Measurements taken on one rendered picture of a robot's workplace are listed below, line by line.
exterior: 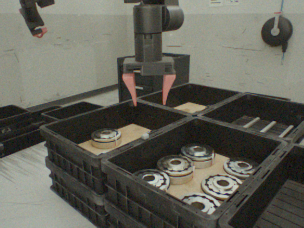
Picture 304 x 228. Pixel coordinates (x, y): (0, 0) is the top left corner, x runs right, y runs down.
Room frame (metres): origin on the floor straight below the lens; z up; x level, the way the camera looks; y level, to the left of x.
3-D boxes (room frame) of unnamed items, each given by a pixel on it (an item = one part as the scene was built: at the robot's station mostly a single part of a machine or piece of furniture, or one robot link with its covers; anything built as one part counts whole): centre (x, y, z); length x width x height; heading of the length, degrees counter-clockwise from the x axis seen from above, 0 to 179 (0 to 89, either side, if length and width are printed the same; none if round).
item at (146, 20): (0.56, 0.01, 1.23); 0.07 x 0.06 x 0.07; 144
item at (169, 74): (0.56, -0.01, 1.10); 0.07 x 0.07 x 0.09; 1
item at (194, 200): (0.45, -0.10, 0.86); 0.05 x 0.05 x 0.01
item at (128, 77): (0.56, 0.02, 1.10); 0.07 x 0.07 x 0.09; 1
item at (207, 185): (0.53, -0.17, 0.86); 0.10 x 0.10 x 0.01
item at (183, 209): (0.58, -0.12, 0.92); 0.40 x 0.30 x 0.02; 138
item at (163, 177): (0.55, 0.01, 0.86); 0.10 x 0.10 x 0.01
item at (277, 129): (0.88, -0.39, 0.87); 0.40 x 0.30 x 0.11; 138
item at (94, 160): (0.78, 0.10, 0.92); 0.40 x 0.30 x 0.02; 138
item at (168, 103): (1.08, -0.16, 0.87); 0.40 x 0.30 x 0.11; 138
